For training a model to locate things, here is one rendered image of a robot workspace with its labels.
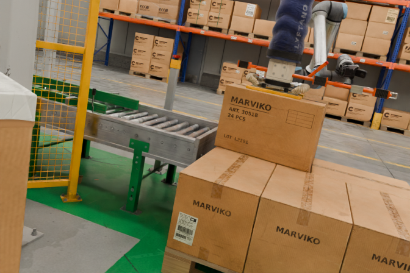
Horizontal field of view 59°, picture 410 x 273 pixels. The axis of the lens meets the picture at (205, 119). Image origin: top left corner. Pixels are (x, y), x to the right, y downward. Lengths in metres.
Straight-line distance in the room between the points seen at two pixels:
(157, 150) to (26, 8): 1.07
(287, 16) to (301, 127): 0.66
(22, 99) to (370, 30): 9.20
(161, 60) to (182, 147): 8.20
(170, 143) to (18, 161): 1.65
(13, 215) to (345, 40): 9.12
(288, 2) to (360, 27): 7.31
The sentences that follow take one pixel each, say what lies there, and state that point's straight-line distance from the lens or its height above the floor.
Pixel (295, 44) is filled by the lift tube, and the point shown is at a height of 1.26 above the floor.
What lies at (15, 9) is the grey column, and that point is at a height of 1.15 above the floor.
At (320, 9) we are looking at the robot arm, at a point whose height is 1.56.
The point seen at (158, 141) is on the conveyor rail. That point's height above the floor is 0.53.
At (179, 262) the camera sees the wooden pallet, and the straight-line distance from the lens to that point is 1.93.
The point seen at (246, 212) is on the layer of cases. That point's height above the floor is 0.45.
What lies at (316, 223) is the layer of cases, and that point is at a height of 0.50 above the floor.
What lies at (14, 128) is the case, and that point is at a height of 0.97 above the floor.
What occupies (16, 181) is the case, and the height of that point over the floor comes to 0.88.
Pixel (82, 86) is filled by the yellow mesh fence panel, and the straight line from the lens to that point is 2.38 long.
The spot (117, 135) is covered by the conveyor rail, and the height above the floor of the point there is 0.49.
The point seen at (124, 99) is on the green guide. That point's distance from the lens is 3.00.
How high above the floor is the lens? 1.14
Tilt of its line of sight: 11 degrees down
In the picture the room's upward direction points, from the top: 11 degrees clockwise
